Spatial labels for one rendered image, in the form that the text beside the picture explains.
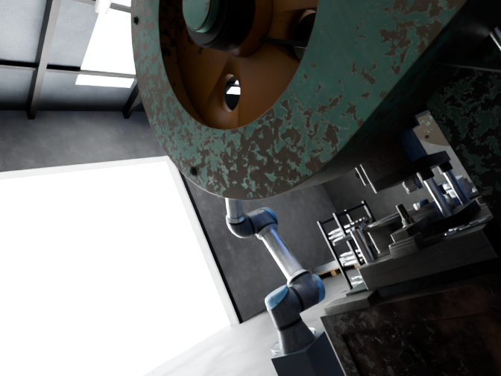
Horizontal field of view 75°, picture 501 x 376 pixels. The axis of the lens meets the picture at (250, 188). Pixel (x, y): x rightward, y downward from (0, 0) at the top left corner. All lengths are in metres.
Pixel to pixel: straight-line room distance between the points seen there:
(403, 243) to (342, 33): 0.46
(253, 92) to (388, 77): 0.35
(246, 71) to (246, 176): 0.25
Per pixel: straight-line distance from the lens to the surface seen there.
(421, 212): 0.96
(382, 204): 8.43
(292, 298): 1.44
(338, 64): 0.58
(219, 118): 0.88
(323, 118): 0.58
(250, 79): 0.80
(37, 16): 4.84
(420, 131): 2.40
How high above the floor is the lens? 0.82
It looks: 12 degrees up
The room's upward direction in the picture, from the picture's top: 24 degrees counter-clockwise
